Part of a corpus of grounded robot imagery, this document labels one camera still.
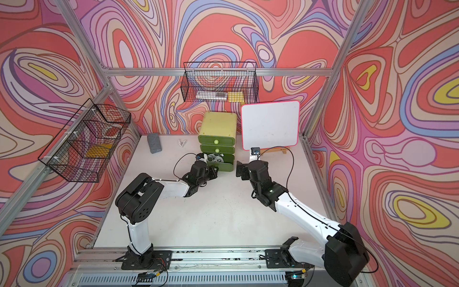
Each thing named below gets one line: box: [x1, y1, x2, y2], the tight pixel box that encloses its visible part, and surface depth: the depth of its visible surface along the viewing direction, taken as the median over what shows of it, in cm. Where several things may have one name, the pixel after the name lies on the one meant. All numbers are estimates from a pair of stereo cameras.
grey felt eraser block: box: [147, 132, 162, 154], surface depth 114 cm
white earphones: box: [206, 153, 225, 163], surface depth 107 cm
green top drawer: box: [197, 134, 235, 146], surface depth 93 cm
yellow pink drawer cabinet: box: [198, 111, 238, 154], surface depth 96 cm
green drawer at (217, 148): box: [200, 144, 235, 154], surface depth 100 cm
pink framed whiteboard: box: [241, 100, 301, 151], surface depth 104 cm
